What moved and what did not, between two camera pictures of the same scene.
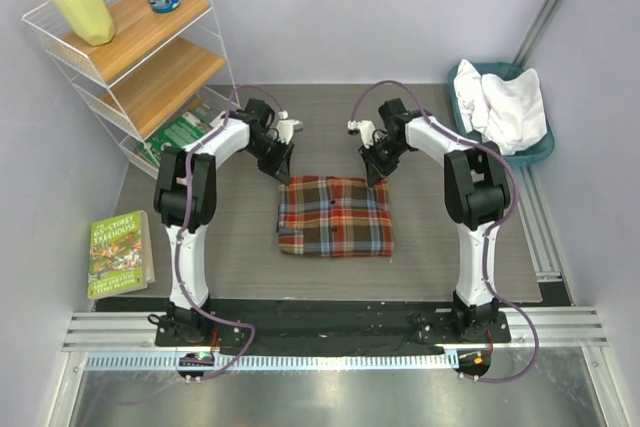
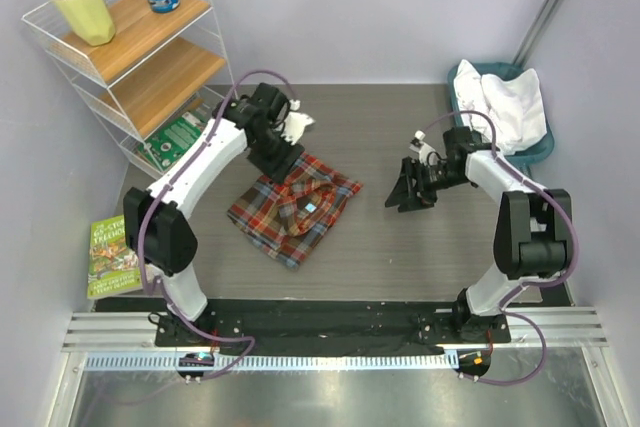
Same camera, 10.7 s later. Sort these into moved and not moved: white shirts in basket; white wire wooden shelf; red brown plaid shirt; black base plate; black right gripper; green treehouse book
Moved: red brown plaid shirt; black right gripper
Not moved: black base plate; green treehouse book; white wire wooden shelf; white shirts in basket
